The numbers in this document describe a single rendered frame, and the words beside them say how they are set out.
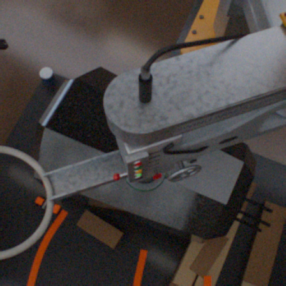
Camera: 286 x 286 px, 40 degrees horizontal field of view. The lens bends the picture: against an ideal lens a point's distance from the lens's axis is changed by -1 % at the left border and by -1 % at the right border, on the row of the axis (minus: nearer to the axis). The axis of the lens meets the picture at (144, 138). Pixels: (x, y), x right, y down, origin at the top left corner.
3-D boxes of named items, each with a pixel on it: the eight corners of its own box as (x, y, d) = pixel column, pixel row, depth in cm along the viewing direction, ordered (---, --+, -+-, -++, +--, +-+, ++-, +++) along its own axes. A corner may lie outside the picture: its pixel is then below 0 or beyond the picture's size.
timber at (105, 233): (78, 226, 272) (76, 224, 260) (88, 212, 275) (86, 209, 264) (115, 249, 266) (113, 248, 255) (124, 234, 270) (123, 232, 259)
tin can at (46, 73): (41, 79, 311) (37, 71, 299) (52, 73, 313) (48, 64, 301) (47, 88, 309) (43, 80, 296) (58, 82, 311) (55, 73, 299)
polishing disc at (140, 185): (127, 147, 201) (127, 146, 200) (168, 152, 200) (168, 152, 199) (120, 186, 194) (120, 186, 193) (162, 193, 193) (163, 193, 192)
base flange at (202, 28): (205, -3, 250) (207, -8, 246) (279, 23, 244) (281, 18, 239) (177, 58, 235) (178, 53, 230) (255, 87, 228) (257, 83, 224)
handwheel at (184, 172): (191, 154, 173) (195, 143, 159) (200, 175, 170) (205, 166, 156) (159, 165, 172) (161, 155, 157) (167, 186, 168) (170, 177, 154)
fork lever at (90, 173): (184, 124, 185) (186, 120, 181) (200, 161, 179) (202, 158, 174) (42, 169, 176) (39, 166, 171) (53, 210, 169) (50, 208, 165)
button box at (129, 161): (145, 170, 160) (146, 149, 133) (148, 177, 159) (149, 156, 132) (127, 177, 159) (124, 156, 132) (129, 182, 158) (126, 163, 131)
